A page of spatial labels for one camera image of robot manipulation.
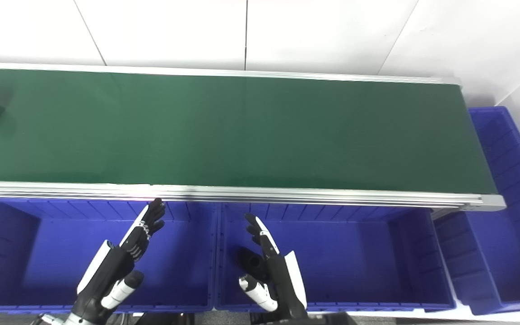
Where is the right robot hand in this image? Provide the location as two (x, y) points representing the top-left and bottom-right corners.
(238, 213), (308, 319)

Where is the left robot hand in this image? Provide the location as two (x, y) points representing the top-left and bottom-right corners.
(71, 198), (167, 324)

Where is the black plastic part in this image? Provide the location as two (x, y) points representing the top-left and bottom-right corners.
(235, 247), (269, 283)

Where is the large blue plastic bin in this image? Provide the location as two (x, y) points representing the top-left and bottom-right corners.
(0, 197), (220, 315)
(214, 202), (457, 313)
(433, 106), (520, 316)

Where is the green conveyor belt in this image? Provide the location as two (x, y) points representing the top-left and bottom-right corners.
(0, 62), (507, 212)
(0, 68), (498, 195)

